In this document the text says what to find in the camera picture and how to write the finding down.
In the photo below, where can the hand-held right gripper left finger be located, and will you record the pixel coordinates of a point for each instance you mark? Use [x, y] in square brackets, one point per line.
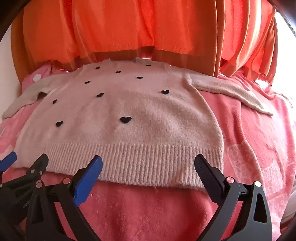
[86, 183]

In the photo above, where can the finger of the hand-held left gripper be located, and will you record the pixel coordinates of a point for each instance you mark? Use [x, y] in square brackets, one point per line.
[39, 165]
[8, 160]

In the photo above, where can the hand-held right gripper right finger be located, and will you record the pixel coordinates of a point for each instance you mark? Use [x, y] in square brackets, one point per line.
[208, 176]

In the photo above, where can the cream sweater with black hearts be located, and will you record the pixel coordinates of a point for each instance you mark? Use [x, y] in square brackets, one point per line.
[129, 139]

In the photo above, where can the pink blanket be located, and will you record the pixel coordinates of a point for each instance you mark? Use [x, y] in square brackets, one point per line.
[254, 150]

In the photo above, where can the pink cloth with white snap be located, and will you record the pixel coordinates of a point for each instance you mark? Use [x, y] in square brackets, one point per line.
[44, 71]

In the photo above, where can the orange curtain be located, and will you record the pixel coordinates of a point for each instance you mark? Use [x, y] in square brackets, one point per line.
[115, 27]

